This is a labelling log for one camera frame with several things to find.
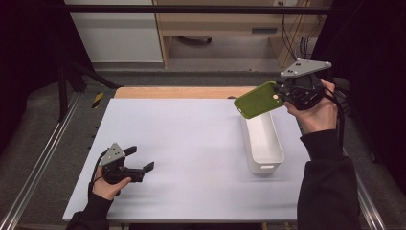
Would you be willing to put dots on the person's right hand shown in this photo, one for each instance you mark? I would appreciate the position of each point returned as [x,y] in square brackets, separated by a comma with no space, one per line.
[319,118]

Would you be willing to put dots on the phone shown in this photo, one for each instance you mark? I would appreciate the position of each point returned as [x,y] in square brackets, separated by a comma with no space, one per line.
[257,100]

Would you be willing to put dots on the black metal stand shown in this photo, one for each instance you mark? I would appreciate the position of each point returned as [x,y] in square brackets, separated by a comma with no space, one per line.
[63,92]

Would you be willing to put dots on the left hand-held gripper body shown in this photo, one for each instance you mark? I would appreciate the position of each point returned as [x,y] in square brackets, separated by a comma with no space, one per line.
[119,171]

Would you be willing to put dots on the white plastic bin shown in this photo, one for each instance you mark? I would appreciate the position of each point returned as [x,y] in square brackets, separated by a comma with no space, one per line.
[265,143]

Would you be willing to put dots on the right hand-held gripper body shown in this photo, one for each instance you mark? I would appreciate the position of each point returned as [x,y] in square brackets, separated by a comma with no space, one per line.
[303,89]

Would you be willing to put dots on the aluminium floor rail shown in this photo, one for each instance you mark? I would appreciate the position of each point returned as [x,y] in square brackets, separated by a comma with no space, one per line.
[38,159]
[367,204]

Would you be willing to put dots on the light wooden desk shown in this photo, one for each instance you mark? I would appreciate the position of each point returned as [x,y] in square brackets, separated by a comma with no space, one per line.
[223,22]

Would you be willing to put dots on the white cabinet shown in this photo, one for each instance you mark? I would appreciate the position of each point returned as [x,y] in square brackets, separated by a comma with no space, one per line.
[118,35]

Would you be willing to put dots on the person's left hand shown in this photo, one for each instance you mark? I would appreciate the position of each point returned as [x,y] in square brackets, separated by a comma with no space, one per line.
[107,188]

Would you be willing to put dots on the yellow black tape marker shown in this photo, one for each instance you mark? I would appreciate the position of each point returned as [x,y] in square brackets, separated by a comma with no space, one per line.
[97,100]

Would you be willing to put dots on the black horizontal frame bar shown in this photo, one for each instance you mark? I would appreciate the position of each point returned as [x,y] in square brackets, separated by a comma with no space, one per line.
[191,9]

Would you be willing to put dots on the white table sheet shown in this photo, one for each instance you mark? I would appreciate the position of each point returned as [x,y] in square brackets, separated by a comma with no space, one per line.
[191,166]

